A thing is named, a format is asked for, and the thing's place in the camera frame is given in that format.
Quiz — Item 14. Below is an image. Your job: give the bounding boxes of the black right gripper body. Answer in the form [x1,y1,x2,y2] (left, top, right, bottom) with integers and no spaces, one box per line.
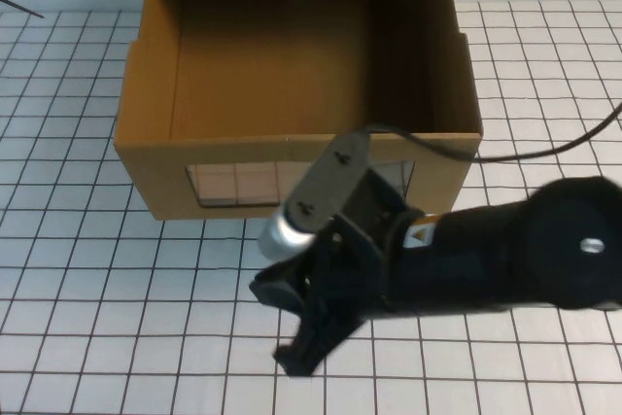
[309,167,425,325]

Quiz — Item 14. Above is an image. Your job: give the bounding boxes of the cardboard drawer with window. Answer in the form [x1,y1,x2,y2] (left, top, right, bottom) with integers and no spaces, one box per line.
[114,0,485,223]

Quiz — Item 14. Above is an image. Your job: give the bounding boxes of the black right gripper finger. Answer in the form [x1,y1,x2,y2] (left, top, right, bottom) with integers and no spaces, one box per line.
[273,308,362,378]
[249,250,318,313]

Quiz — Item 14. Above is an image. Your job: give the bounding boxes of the thin dark wire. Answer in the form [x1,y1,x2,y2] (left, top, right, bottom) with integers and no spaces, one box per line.
[0,0,46,18]

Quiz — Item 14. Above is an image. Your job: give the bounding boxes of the grey silver wrist camera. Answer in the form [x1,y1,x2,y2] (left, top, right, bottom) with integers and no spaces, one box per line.
[256,129,374,261]

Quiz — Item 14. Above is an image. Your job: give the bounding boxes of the black camera cable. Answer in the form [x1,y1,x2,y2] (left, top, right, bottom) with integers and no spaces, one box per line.
[362,102,622,163]

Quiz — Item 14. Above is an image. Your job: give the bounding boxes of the white grid-patterned tablecloth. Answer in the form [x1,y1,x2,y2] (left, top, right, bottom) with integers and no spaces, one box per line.
[0,0,622,415]

